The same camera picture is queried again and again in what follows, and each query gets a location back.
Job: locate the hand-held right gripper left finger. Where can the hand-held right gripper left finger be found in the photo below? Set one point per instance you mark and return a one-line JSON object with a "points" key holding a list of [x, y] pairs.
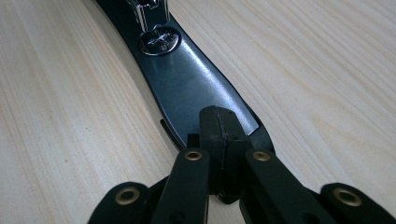
{"points": [[211, 130]]}

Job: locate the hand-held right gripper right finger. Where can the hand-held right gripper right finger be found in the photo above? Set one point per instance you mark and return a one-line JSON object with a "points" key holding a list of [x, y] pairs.
{"points": [[232, 137]]}

